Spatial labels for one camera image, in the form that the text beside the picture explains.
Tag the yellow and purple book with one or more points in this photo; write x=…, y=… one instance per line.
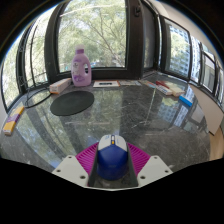
x=12, y=121

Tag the dark red box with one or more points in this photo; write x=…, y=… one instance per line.
x=162, y=84

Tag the white and orange carton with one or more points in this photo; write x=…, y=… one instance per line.
x=60, y=86

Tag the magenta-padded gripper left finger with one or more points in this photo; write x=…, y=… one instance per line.
x=71, y=170

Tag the blue box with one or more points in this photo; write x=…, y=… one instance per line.
x=185, y=100

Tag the printed paper leaflet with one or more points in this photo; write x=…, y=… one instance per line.
x=130, y=83

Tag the white framed card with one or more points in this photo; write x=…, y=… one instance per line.
x=106, y=84

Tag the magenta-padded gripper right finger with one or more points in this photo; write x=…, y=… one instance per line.
x=154, y=170

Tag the blue and white computer mouse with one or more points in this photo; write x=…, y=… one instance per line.
x=112, y=161

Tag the white printed flat box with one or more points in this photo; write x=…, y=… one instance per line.
x=162, y=90

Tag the black round mouse pad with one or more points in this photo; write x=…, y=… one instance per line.
x=72, y=103

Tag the purple detergent bottle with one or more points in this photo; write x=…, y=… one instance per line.
x=81, y=71

